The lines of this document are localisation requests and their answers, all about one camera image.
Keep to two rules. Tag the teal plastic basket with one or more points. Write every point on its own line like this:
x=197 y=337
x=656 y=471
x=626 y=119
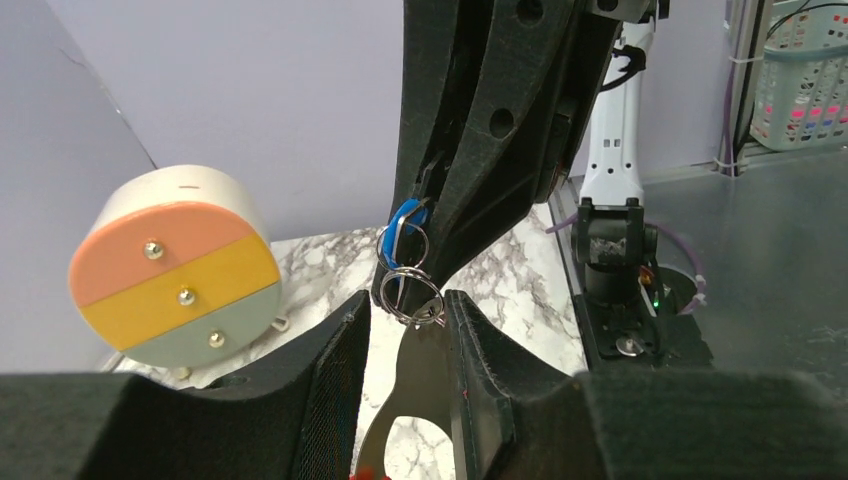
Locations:
x=801 y=95

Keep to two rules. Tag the round cream drawer cabinet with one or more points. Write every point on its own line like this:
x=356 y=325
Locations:
x=177 y=270

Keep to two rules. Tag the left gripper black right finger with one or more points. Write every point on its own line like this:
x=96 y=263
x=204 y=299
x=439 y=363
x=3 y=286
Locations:
x=516 y=417

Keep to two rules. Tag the aluminium frame post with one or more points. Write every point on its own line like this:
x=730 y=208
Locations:
x=747 y=25

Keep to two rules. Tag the blue capped key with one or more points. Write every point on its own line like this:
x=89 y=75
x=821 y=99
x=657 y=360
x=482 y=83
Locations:
x=410 y=217

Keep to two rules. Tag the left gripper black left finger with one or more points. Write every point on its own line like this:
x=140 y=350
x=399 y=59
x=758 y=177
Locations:
x=291 y=414

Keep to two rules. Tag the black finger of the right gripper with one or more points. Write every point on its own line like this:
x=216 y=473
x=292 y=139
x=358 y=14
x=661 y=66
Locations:
x=446 y=152
x=546 y=63

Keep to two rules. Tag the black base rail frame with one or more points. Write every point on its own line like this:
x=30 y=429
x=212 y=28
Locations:
x=629 y=338

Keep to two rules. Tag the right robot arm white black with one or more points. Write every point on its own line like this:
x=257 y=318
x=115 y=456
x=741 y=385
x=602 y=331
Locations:
x=611 y=240

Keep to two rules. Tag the silver keyring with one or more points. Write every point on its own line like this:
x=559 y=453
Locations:
x=411 y=299

